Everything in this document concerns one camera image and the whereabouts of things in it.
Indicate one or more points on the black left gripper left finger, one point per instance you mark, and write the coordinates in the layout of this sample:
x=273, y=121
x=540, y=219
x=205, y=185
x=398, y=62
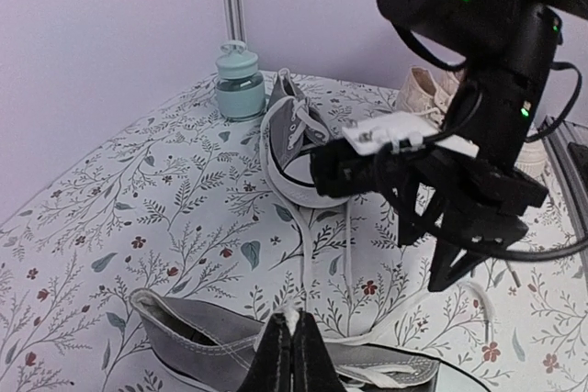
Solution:
x=270, y=370

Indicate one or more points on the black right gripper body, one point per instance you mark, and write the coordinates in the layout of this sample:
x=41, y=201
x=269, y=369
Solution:
x=487, y=195

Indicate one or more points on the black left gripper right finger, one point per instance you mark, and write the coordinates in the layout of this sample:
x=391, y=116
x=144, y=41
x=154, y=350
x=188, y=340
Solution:
x=312, y=367

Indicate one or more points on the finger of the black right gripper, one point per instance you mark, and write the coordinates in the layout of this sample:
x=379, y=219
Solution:
x=411, y=224
x=447, y=267

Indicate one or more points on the grey sneaker with white laces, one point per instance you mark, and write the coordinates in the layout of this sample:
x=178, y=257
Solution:
x=214, y=349

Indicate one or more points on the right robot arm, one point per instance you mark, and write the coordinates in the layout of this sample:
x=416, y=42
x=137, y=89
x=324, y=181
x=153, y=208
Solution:
x=471, y=28

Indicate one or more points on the beige sneaker outer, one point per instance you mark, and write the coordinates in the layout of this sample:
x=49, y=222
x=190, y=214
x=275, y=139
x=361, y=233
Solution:
x=532, y=159

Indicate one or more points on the beige sneaker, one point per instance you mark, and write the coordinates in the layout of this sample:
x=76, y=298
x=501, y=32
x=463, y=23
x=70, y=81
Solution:
x=422, y=95
x=532, y=159

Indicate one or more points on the beige sneaker inner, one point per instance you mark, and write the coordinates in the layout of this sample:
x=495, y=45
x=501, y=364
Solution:
x=422, y=95

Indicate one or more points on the grey sneaker near bottle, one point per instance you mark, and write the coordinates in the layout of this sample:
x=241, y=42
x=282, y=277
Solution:
x=293, y=127

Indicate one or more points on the floral patterned table mat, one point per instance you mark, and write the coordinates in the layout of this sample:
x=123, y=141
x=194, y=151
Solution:
x=177, y=203

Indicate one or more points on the aluminium front rail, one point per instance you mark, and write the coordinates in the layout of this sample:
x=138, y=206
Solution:
x=566, y=182

